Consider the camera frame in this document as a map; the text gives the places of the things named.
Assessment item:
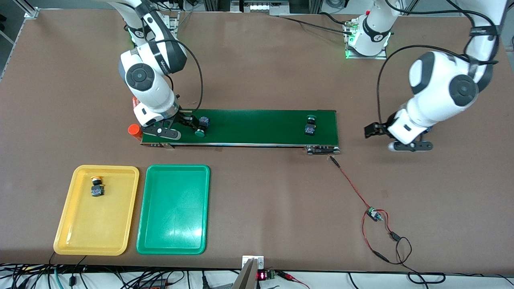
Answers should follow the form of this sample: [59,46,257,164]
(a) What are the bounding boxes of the green plastic tray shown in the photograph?
[136,164,211,255]

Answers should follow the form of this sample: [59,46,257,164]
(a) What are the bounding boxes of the green belt conveyor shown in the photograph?
[141,107,341,155]

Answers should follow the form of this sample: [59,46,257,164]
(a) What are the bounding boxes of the yellow plastic tray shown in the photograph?
[53,165,140,256]

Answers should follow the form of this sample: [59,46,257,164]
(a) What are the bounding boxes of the red clip lead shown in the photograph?
[277,271,310,289]

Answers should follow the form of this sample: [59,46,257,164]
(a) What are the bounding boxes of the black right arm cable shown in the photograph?
[153,38,204,113]

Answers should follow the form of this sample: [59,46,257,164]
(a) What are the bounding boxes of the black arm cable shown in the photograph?
[377,0,500,128]
[153,38,204,113]

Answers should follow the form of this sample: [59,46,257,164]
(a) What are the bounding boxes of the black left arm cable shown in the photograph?
[377,0,500,128]

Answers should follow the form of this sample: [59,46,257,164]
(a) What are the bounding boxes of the red black conveyor cable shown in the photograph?
[329,156,372,212]

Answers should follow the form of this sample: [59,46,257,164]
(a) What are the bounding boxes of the red black cable short lead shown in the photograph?
[377,210,446,285]

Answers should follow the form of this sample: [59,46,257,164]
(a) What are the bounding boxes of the aluminium arm base plate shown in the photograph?
[131,11,179,45]
[344,18,388,60]

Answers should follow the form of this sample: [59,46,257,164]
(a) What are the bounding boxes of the red black cable long loop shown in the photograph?
[361,211,402,265]

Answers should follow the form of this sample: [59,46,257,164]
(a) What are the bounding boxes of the metal frame with lights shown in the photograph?
[230,0,290,16]

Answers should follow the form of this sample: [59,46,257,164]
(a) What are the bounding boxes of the black cable on table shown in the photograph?
[279,12,354,37]

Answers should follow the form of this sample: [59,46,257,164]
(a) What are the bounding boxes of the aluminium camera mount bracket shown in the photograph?
[232,255,265,289]

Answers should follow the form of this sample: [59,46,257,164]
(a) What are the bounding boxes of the aluminium extrusion post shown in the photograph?
[13,0,39,19]

